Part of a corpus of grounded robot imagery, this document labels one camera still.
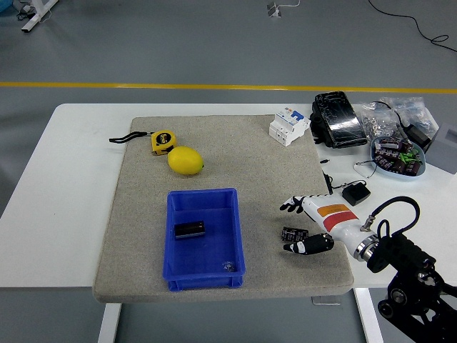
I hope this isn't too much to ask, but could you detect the glossy black case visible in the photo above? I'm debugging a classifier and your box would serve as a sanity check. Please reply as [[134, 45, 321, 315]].
[[309, 90, 369, 149]]

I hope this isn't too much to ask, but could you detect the black adapter cord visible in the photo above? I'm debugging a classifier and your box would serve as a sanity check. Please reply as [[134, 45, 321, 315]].
[[322, 170, 346, 196]]

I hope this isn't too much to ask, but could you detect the yellow lemon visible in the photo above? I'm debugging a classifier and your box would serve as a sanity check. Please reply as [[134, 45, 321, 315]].
[[167, 145, 205, 176]]

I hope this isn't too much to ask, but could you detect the clear bag of blue parts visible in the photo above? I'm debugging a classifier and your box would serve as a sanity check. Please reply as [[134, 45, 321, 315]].
[[380, 96, 440, 133]]

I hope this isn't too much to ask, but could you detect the white floor power strip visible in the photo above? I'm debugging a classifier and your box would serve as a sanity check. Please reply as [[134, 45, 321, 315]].
[[266, 0, 301, 19]]

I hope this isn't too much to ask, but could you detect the white blue circuit breaker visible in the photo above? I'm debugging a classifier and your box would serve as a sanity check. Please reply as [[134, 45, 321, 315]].
[[268, 109, 311, 148]]

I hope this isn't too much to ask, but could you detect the black floor cable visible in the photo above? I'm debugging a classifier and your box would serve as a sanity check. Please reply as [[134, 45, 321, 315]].
[[367, 0, 457, 54]]

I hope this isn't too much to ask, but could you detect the white metal frame foot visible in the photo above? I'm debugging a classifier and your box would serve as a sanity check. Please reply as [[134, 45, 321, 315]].
[[20, 0, 60, 35]]

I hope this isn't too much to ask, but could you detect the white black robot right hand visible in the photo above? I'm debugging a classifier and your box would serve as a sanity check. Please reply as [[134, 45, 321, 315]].
[[279, 194, 376, 255]]

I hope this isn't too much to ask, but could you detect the small black power adapter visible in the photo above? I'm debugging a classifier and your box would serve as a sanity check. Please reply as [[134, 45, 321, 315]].
[[341, 181, 371, 207]]

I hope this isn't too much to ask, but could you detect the metal table bracket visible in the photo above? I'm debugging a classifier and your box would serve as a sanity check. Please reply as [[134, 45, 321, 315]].
[[310, 295, 342, 307]]

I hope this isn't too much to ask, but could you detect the black adapter with cable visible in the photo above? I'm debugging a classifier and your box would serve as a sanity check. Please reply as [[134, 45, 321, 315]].
[[371, 101, 433, 150]]

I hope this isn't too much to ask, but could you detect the black cylindrical battery white print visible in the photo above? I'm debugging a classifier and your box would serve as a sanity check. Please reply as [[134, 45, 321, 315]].
[[281, 225, 310, 244]]

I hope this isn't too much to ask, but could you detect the glossy black cylindrical battery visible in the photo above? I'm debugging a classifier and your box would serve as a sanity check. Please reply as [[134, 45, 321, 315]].
[[173, 220, 207, 240]]

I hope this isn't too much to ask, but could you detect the clear bag of metal nuts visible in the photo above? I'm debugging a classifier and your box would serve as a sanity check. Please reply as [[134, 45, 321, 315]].
[[356, 101, 401, 141]]

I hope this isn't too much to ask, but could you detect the blue plastic box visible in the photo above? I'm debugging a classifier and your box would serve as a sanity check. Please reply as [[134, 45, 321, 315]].
[[162, 188, 247, 293]]

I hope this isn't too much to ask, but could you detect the green plastic connector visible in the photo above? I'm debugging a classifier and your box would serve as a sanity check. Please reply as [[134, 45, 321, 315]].
[[399, 149, 421, 164]]

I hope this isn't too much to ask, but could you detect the grey-brown felt mat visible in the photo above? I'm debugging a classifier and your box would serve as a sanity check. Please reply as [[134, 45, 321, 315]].
[[91, 114, 355, 304]]

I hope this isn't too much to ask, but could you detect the yellow tape measure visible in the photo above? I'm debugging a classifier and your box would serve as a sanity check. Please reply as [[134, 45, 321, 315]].
[[109, 129, 178, 156]]

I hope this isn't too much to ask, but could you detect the thin wire loop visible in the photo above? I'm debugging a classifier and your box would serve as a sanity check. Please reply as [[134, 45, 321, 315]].
[[353, 159, 380, 179]]

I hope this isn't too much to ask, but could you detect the light blue bowl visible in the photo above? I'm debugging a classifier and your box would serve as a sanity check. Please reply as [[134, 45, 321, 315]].
[[369, 135, 428, 179]]

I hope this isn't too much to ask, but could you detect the white table leg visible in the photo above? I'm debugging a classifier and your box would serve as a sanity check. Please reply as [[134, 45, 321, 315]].
[[353, 287, 385, 343], [96, 302, 122, 343]]

